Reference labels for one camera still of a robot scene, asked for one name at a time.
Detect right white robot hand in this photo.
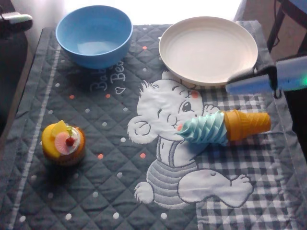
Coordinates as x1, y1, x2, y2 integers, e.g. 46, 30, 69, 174
224, 55, 307, 99

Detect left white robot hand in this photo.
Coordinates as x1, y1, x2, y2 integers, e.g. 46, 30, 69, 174
0, 12, 33, 32

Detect toy blue ice cream cone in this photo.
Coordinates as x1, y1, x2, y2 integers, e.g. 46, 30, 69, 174
174, 110, 272, 147

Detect toy cupcake with fruit topping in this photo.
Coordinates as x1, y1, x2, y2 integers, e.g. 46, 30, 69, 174
41, 119, 86, 166

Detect blue plastic bowl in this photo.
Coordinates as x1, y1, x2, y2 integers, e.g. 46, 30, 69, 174
55, 5, 134, 69

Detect white round plate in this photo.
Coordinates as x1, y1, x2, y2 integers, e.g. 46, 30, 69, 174
158, 16, 259, 88

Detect grey quilt with bear print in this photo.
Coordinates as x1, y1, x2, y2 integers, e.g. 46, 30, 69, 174
0, 20, 307, 230

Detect black metal frame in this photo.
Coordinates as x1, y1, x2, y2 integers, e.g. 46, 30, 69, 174
266, 0, 307, 54

